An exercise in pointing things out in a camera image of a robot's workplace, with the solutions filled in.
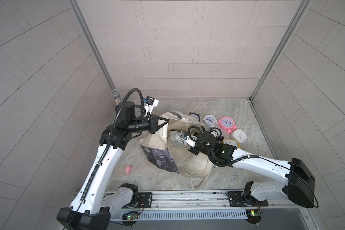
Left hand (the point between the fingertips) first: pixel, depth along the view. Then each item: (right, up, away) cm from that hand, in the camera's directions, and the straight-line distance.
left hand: (169, 120), depth 63 cm
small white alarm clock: (+44, -12, +29) cm, 54 cm away
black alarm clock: (+29, -11, +31) cm, 44 cm away
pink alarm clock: (+38, -5, +37) cm, 53 cm away
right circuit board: (+41, -46, +6) cm, 62 cm away
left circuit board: (-18, -44, +2) cm, 47 cm away
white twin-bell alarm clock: (+26, -4, +37) cm, 45 cm away
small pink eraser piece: (-24, -28, +16) cm, 41 cm away
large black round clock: (+17, 0, +39) cm, 43 cm away
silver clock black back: (+2, -12, +14) cm, 18 cm away
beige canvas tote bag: (+13, -25, +11) cm, 31 cm away
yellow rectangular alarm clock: (+39, -16, +26) cm, 50 cm away
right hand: (+8, -11, +15) cm, 20 cm away
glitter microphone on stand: (-32, +14, +18) cm, 39 cm away
